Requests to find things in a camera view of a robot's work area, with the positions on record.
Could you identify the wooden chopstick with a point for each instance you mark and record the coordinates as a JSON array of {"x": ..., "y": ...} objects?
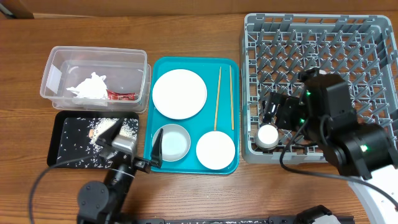
[
  {"x": 231, "y": 96},
  {"x": 217, "y": 99}
]

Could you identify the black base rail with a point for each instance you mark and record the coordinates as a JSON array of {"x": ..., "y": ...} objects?
[{"x": 319, "y": 214}]

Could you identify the black plastic tray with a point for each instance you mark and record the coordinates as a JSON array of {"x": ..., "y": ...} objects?
[{"x": 129, "y": 129}]

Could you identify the large white round plate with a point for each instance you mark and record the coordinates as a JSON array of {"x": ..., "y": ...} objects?
[{"x": 179, "y": 94}]

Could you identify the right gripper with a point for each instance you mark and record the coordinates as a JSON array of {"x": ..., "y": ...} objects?
[{"x": 285, "y": 103}]

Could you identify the grey bowl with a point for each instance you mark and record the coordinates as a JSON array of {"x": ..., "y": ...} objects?
[{"x": 175, "y": 142}]

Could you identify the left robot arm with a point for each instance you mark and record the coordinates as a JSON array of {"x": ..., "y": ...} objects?
[{"x": 101, "y": 202}]

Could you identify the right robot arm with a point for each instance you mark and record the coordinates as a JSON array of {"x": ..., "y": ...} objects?
[{"x": 364, "y": 154}]

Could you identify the clear plastic waste bin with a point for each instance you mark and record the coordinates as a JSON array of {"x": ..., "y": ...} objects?
[{"x": 126, "y": 70}]

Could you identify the small grey cup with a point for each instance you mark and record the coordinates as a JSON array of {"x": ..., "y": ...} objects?
[{"x": 267, "y": 137}]

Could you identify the pink white bowl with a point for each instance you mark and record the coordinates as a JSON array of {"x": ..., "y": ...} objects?
[{"x": 215, "y": 150}]

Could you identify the white tissue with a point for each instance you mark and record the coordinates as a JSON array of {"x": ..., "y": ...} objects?
[{"x": 91, "y": 88}]

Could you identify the red snack wrapper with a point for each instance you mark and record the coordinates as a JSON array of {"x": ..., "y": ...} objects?
[{"x": 121, "y": 96}]

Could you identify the grey plastic dish rack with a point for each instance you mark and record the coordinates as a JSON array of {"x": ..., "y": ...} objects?
[{"x": 275, "y": 47}]

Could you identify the pile of rice grains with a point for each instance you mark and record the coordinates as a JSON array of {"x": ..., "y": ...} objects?
[{"x": 77, "y": 142}]

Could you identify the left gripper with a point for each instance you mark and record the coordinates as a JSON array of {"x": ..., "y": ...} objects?
[{"x": 155, "y": 157}]

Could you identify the teal plastic serving tray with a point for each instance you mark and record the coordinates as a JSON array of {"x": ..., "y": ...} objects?
[{"x": 203, "y": 121}]

